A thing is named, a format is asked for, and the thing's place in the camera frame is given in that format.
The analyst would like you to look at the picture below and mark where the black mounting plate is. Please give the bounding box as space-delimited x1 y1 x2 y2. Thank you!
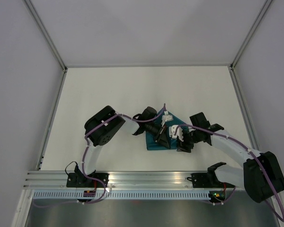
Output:
186 173 234 189
66 172 109 188

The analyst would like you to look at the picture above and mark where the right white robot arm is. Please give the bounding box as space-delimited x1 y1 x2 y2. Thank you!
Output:
169 112 284 203

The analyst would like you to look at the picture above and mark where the right aluminium frame post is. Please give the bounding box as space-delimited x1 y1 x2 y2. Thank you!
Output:
229 0 274 70

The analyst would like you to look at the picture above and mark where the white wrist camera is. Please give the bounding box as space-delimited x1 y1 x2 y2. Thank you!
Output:
161 111 173 126
169 125 184 142

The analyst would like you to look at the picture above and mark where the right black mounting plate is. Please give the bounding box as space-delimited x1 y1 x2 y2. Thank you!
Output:
186 173 234 189

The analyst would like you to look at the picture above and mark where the white slotted cable duct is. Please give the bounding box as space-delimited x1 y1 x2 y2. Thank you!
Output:
33 190 210 200

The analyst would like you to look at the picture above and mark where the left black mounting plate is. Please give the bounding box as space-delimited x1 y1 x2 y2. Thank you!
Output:
66 172 109 188

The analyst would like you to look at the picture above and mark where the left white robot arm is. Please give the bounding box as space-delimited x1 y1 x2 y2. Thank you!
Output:
66 105 173 189

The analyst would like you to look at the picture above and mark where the teal cloth napkin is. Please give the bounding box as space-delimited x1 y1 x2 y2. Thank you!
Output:
146 112 189 150

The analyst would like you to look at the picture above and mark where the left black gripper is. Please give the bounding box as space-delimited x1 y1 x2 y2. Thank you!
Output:
145 122 170 149

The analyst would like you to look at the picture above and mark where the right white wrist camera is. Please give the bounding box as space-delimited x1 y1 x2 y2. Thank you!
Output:
169 125 184 142

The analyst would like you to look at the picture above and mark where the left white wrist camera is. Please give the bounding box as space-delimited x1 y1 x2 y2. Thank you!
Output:
161 111 173 126

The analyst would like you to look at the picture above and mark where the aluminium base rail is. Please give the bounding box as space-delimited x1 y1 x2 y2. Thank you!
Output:
23 170 281 190

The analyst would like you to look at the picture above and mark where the aluminium frame post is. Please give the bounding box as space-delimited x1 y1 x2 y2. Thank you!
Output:
22 0 67 72
229 0 274 70

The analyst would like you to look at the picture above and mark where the left aluminium frame post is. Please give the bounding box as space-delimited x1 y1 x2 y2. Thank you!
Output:
22 0 67 72

